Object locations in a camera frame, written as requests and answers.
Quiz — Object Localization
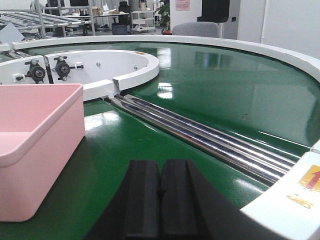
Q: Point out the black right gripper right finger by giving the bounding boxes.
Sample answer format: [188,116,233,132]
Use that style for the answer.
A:
[160,159,283,240]

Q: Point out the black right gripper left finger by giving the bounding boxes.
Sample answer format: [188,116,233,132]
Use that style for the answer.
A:
[85,160,160,240]

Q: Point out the pink plastic bin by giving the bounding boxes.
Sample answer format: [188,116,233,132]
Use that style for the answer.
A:
[0,83,85,222]

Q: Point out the white shelf cart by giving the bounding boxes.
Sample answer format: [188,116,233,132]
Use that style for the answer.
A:
[131,10,156,33]

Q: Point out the steel transfer rollers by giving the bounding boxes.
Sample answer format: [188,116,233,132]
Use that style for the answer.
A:
[108,94,295,186]

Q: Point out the white outer conveyor rim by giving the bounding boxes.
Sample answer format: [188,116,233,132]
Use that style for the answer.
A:
[0,35,320,240]

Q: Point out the white inner conveyor guard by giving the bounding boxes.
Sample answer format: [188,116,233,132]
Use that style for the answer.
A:
[0,49,160,101]

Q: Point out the grey fabric chair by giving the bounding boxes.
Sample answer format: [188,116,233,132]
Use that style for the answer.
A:
[171,21,221,38]

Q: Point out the green potted plant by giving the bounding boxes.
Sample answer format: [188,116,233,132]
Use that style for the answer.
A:
[154,0,171,32]

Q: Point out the metal roller rack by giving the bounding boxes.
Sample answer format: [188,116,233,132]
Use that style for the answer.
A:
[0,0,96,39]

